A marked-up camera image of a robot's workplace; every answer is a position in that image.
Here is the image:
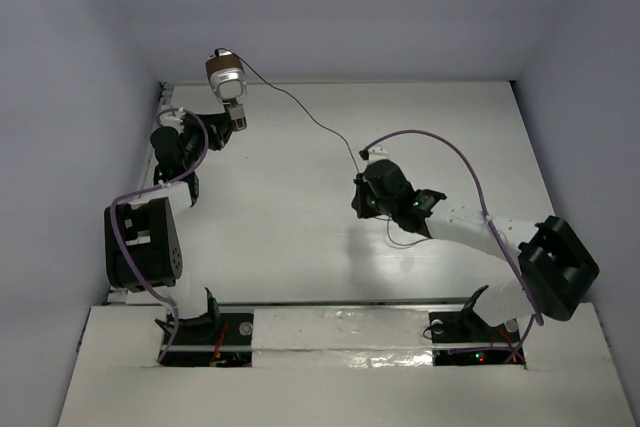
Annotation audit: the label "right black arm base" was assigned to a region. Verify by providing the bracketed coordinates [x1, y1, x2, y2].
[422, 286, 526, 367]

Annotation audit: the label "aluminium rail left side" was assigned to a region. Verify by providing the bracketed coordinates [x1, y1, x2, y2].
[107, 82, 177, 310]

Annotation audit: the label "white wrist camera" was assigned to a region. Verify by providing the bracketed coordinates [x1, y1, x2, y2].
[155, 107, 186, 133]
[358, 144, 390, 165]

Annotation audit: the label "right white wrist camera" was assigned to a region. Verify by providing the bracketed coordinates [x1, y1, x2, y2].
[358, 144, 390, 165]

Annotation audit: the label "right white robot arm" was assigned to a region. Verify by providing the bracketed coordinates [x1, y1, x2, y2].
[351, 159, 600, 340]

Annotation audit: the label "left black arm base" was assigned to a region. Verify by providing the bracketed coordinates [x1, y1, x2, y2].
[155, 288, 254, 368]

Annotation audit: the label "brown silver headphones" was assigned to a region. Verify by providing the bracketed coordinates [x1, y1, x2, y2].
[205, 48, 247, 132]

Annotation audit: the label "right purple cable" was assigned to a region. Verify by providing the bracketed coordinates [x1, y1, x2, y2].
[362, 129, 546, 366]

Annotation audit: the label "thin black headphone cable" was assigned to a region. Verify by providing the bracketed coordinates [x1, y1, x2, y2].
[212, 49, 431, 250]

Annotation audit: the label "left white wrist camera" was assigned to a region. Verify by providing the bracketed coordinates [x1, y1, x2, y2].
[155, 107, 186, 133]

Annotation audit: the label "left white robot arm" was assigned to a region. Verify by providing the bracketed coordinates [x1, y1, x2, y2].
[104, 108, 233, 312]

